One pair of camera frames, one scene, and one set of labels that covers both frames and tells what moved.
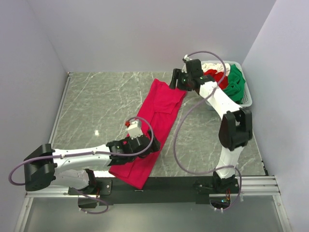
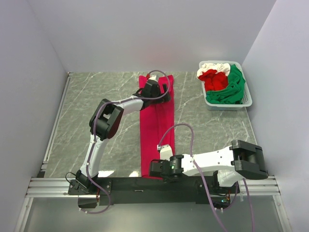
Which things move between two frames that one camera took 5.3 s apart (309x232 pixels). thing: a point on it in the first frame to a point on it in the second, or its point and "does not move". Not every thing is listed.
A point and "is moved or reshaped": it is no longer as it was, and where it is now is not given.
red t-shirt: x=217 y=77 does not move
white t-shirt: x=218 y=67 does not move
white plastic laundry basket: x=247 y=100 does not move
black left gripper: x=156 y=147 to x=164 y=98
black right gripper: x=176 y=75 to x=166 y=179
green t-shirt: x=236 y=82 does not move
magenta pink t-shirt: x=156 y=109 is moved or reshaped
